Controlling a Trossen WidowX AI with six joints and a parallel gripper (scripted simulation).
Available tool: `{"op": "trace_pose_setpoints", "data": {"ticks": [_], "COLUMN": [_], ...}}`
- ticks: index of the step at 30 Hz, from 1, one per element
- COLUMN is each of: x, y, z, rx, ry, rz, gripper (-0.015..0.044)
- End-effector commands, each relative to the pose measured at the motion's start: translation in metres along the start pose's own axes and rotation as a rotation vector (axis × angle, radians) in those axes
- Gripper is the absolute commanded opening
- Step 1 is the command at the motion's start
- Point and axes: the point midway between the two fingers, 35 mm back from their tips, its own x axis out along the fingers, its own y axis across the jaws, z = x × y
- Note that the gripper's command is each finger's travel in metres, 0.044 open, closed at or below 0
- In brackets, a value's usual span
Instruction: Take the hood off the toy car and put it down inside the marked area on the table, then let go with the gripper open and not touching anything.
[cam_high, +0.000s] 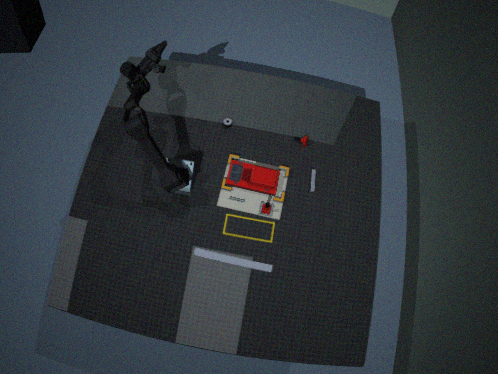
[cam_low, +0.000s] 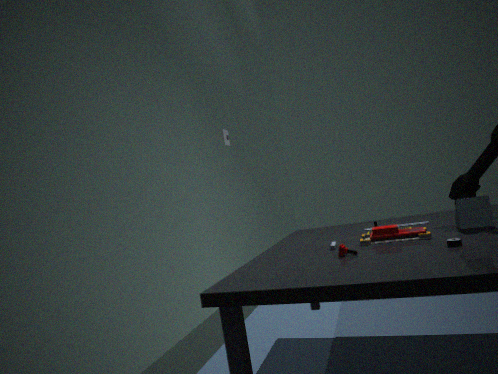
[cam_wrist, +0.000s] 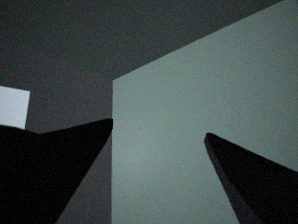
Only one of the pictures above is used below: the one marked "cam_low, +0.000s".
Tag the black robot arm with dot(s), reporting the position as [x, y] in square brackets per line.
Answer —
[467, 184]

